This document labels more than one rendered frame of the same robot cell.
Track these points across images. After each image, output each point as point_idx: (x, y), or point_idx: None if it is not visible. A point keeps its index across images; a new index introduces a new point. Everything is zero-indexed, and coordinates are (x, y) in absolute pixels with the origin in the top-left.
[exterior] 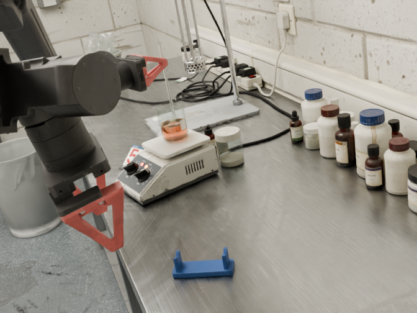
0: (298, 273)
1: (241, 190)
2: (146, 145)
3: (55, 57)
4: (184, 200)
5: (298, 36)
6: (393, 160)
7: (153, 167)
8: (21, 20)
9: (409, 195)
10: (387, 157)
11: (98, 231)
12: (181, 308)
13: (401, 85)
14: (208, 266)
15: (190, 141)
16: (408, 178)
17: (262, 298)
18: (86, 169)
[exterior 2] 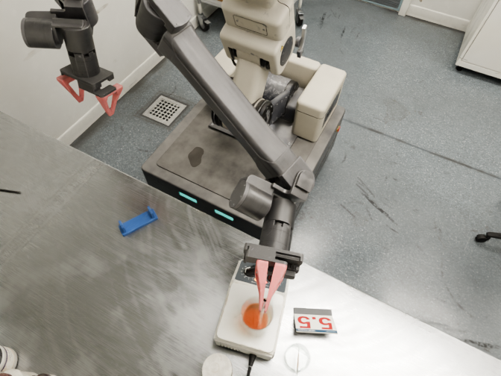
0: (79, 245)
1: (174, 322)
2: (274, 294)
3: (54, 24)
4: (212, 286)
5: None
6: (12, 368)
7: (246, 279)
8: (156, 51)
9: (9, 351)
10: (18, 371)
11: (80, 89)
12: (132, 195)
13: None
14: (134, 222)
15: (230, 318)
16: (1, 350)
17: (92, 219)
18: (66, 66)
